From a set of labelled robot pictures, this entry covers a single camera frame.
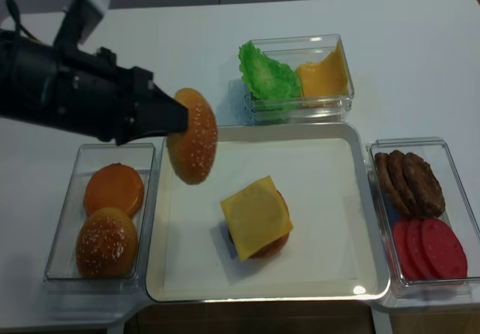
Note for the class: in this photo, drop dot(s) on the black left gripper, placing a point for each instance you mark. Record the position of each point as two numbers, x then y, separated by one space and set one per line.
95 97

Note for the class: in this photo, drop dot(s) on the sesame bun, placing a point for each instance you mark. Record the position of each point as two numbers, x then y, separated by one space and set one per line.
106 245
192 152

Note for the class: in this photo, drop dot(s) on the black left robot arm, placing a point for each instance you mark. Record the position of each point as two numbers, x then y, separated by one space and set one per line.
28 72

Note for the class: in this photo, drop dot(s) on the green lettuce leaf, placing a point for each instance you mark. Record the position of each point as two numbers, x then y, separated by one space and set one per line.
273 87

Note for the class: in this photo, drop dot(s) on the clear lettuce and cheese container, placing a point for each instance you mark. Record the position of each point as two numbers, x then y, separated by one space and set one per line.
297 51

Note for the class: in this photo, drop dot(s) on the orange bottom bun in container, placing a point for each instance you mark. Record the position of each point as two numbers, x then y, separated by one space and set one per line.
116 185

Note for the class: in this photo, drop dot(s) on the sesame top bun in container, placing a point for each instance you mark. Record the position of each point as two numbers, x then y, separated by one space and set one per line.
106 245

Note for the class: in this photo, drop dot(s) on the yellow cheese slice on burger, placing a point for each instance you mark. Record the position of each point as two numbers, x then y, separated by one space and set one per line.
236 207

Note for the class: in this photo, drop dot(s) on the white metal tray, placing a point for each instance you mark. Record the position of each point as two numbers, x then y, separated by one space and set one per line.
321 290

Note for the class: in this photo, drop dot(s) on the clear bun container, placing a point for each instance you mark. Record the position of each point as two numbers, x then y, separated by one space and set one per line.
61 266

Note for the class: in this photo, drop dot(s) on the orange cheese slice in container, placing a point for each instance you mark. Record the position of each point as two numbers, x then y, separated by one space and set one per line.
327 78

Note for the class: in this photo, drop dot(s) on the brown patty left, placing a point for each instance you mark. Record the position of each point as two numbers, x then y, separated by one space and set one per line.
385 182

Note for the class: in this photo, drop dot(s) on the brown patty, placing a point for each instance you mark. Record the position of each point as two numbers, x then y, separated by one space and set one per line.
385 182
396 172
423 184

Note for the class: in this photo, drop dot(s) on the brown patty middle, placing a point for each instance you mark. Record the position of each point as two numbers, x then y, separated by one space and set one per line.
396 172

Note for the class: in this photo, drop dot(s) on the red tomato slice left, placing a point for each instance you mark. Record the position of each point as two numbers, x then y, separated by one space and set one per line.
408 268

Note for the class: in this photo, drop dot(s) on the red tomato slice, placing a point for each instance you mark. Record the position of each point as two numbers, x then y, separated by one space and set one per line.
443 249
416 251
408 268

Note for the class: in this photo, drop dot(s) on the brown patty right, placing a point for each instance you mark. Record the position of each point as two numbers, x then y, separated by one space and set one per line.
423 184

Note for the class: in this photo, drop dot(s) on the clear patty and tomato container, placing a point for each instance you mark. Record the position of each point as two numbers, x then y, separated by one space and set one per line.
458 215

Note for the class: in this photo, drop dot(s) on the red tomato slice middle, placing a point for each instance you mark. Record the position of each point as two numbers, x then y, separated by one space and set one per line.
416 251

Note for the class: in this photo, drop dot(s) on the red tomato slice right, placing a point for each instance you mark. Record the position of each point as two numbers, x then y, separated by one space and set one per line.
443 249

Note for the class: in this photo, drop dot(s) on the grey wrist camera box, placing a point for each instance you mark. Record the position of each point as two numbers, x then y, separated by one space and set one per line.
80 20

